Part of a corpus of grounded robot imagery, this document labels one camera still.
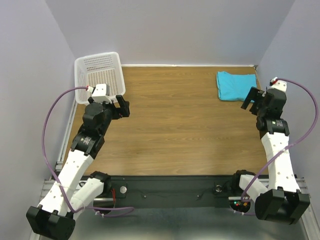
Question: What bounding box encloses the turquoise t-shirt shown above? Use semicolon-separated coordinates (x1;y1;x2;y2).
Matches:
216;71;257;102

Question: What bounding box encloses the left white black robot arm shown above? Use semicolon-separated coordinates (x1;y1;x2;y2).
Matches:
26;95;130;240

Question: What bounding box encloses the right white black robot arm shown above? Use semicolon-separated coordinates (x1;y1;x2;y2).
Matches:
230;81;310;225

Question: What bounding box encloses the white perforated plastic basket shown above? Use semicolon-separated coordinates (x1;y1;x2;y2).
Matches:
74;52;126;102

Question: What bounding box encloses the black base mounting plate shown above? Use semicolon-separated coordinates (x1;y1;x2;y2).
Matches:
82;175;261;210

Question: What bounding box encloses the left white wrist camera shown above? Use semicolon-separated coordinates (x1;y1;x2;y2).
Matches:
86;83;112;104

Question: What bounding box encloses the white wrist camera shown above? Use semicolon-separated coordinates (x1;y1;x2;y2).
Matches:
269;77;287;93
86;83;112;104

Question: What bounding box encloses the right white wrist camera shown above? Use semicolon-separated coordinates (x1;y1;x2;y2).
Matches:
269;77;287;93

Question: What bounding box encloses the aluminium extrusion frame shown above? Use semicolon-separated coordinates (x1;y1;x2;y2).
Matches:
29;99;320;240

